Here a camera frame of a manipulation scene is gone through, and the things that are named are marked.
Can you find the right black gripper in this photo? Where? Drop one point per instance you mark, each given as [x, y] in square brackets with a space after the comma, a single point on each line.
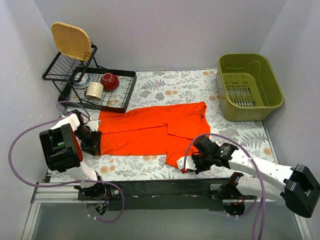
[197, 160]

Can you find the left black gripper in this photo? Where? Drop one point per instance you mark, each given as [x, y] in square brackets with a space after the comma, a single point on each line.
[94, 142]

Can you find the orange t shirt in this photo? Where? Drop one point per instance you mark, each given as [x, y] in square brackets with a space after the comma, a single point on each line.
[156, 130]

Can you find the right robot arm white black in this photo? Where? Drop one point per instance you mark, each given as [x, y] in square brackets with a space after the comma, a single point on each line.
[296, 186]

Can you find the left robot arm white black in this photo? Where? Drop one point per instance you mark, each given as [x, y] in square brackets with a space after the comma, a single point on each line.
[63, 146]

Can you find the cream ceramic mug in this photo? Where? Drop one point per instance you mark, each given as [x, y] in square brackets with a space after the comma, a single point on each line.
[94, 91]

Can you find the blue white patterned bowl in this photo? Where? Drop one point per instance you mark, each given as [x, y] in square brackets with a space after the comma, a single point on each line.
[83, 83]

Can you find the dark red bowl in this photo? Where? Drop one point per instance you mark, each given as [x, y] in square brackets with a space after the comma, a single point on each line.
[109, 81]

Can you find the olive green plastic tub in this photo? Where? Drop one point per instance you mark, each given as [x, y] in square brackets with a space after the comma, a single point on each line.
[248, 89]

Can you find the woven yellow rattan tray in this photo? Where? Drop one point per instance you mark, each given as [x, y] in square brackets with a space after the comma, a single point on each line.
[71, 41]

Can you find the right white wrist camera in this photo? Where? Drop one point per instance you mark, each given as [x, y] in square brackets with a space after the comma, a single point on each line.
[186, 164]

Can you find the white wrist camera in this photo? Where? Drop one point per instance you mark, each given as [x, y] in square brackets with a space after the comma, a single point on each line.
[93, 125]
[186, 164]

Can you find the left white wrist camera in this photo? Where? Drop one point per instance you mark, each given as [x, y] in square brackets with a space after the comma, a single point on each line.
[93, 125]

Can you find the black mounting base plate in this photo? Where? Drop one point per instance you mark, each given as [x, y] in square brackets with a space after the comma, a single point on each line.
[173, 194]

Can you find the aluminium rail frame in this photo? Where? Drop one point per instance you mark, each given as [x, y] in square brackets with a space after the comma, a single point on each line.
[67, 193]

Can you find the black wire dish rack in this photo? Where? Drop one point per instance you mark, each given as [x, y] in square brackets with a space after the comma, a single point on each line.
[61, 73]

